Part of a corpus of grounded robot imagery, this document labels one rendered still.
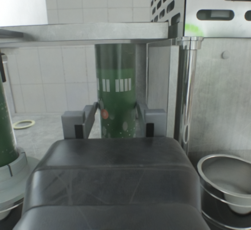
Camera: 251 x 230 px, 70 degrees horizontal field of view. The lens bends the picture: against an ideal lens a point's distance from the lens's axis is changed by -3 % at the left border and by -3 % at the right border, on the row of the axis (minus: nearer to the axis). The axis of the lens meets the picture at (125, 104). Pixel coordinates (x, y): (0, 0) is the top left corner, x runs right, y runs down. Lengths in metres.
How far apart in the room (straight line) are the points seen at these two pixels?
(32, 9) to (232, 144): 0.43
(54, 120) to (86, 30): 0.30
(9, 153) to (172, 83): 0.17
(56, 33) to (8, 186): 0.17
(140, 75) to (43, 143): 0.25
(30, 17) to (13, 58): 1.44
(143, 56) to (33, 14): 0.25
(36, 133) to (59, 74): 1.32
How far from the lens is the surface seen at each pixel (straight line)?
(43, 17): 0.51
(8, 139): 0.19
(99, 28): 0.24
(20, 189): 0.19
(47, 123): 0.48
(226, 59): 0.23
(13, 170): 0.19
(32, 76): 1.82
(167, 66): 0.20
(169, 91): 0.20
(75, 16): 1.69
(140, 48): 0.43
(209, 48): 0.22
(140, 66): 0.43
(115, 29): 0.24
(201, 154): 0.29
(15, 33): 0.25
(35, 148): 0.37
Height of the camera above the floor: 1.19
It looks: 17 degrees down
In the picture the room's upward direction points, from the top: 1 degrees counter-clockwise
